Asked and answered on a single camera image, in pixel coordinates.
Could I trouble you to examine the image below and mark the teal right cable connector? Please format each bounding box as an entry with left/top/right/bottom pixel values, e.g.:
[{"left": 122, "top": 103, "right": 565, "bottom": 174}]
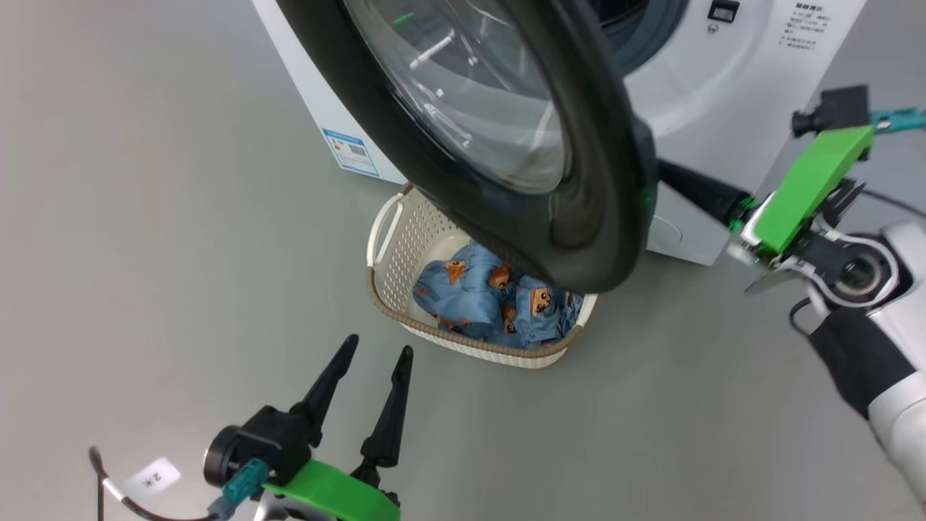
[{"left": 870, "top": 107, "right": 926, "bottom": 135}]

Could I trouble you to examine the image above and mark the teal cable connector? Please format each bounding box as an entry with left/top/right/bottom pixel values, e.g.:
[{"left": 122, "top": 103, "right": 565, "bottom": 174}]
[
  {"left": 870, "top": 107, "right": 926, "bottom": 135},
  {"left": 210, "top": 457, "right": 270, "bottom": 520}
]

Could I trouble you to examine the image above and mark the white cable label tag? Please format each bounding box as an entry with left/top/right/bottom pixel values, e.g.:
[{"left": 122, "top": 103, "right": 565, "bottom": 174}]
[{"left": 123, "top": 457, "right": 182, "bottom": 499}]

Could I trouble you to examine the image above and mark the black round glass washer door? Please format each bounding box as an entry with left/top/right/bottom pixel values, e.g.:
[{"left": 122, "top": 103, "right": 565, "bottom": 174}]
[{"left": 275, "top": 0, "right": 660, "bottom": 295}]

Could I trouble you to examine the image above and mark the white front-load washing machine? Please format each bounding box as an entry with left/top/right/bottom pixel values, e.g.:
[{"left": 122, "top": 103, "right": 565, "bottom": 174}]
[{"left": 251, "top": 0, "right": 869, "bottom": 266}]

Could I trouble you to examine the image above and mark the blue energy label sticker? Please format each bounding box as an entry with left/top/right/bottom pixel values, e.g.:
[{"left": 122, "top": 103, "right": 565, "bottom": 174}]
[{"left": 320, "top": 128, "right": 381, "bottom": 178}]

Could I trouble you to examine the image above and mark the teal left cable connector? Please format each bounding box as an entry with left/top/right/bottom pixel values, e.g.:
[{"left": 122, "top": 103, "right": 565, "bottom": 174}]
[{"left": 210, "top": 457, "right": 270, "bottom": 520}]

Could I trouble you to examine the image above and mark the cream perforated laundry basket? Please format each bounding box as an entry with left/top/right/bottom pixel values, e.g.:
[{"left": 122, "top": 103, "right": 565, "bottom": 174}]
[{"left": 365, "top": 183, "right": 599, "bottom": 370}]

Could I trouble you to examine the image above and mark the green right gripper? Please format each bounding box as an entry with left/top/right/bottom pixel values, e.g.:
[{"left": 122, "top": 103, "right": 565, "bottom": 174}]
[{"left": 657, "top": 124, "right": 876, "bottom": 295}]

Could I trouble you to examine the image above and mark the thin black left cable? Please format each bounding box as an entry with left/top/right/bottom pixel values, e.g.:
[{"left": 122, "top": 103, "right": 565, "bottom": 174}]
[{"left": 88, "top": 446, "right": 218, "bottom": 521}]

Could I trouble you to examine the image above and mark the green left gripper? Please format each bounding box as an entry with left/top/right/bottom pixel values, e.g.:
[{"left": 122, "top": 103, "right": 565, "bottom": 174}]
[{"left": 253, "top": 334, "right": 415, "bottom": 521}]

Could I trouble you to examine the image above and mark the thin black right cable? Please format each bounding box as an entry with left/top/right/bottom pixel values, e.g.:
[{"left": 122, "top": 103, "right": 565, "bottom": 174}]
[{"left": 857, "top": 187, "right": 926, "bottom": 218}]

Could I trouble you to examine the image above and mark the blue bear-print garment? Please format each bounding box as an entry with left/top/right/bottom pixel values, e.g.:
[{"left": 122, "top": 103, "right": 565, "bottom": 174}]
[
  {"left": 492, "top": 271, "right": 585, "bottom": 350},
  {"left": 412, "top": 241, "right": 511, "bottom": 338}
]

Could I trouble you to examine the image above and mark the thin black cable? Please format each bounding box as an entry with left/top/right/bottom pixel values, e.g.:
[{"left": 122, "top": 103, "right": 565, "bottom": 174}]
[
  {"left": 88, "top": 446, "right": 218, "bottom": 521},
  {"left": 857, "top": 187, "right": 926, "bottom": 218}
]

